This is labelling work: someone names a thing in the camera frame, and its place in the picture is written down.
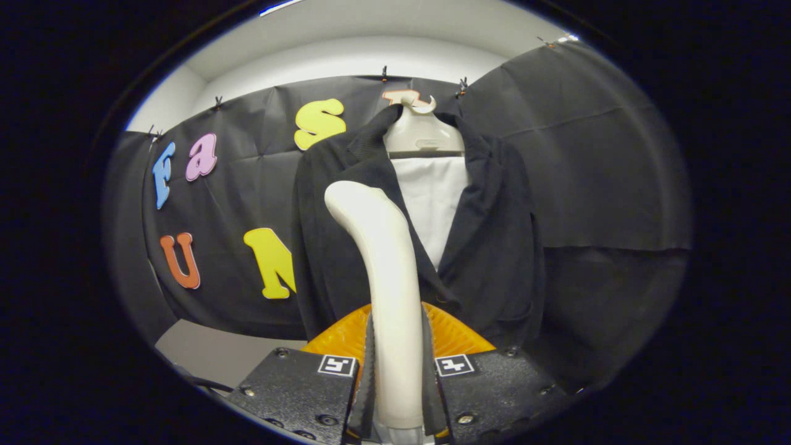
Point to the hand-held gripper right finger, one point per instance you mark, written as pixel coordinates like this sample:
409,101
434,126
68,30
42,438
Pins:
432,395

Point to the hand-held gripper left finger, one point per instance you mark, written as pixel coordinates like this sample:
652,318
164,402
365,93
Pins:
364,395

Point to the white garment steamer head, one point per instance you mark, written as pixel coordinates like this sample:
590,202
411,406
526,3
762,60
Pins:
389,278

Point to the black jacket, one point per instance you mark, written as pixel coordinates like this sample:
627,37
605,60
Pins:
494,247

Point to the grey cabinet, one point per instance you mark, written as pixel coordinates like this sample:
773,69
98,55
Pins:
216,352

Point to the white plastic hanger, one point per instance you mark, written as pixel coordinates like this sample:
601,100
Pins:
423,133

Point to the black backdrop cloth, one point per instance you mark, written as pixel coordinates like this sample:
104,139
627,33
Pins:
587,154

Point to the row of small cloth clips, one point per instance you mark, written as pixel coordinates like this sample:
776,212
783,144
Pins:
384,74

